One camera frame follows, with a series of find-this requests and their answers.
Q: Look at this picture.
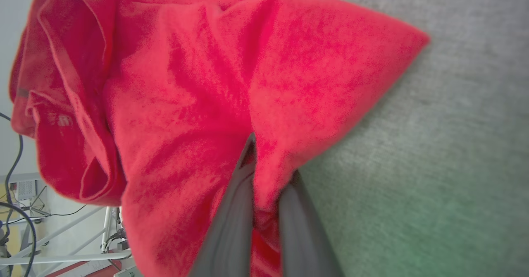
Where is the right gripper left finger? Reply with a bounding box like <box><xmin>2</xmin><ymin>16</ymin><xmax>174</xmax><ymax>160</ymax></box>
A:
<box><xmin>188</xmin><ymin>132</ymin><xmax>257</xmax><ymax>277</ymax></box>

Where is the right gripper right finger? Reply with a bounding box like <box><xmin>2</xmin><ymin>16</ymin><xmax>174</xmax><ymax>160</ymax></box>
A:
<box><xmin>279</xmin><ymin>170</ymin><xmax>344</xmax><ymax>277</ymax></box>

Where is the red and white garment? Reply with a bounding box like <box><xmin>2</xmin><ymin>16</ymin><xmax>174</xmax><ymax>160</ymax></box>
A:
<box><xmin>9</xmin><ymin>0</ymin><xmax>431</xmax><ymax>277</ymax></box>

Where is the grey fabric sofa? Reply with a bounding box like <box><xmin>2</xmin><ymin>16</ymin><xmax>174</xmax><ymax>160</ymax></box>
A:
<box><xmin>285</xmin><ymin>0</ymin><xmax>529</xmax><ymax>277</ymax></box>

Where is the white socket box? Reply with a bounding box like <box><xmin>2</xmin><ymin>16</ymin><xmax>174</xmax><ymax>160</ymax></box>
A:
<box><xmin>9</xmin><ymin>179</ymin><xmax>39</xmax><ymax>201</ymax></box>

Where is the white metal frame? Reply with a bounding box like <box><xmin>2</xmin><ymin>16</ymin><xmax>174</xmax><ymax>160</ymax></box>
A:
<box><xmin>0</xmin><ymin>205</ymin><xmax>133</xmax><ymax>277</ymax></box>

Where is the thick black cable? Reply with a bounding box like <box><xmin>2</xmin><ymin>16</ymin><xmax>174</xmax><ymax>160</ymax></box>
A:
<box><xmin>0</xmin><ymin>201</ymin><xmax>38</xmax><ymax>277</ymax></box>

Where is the thin black cable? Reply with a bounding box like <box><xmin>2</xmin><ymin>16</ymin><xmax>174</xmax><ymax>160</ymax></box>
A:
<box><xmin>0</xmin><ymin>112</ymin><xmax>24</xmax><ymax>246</ymax></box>

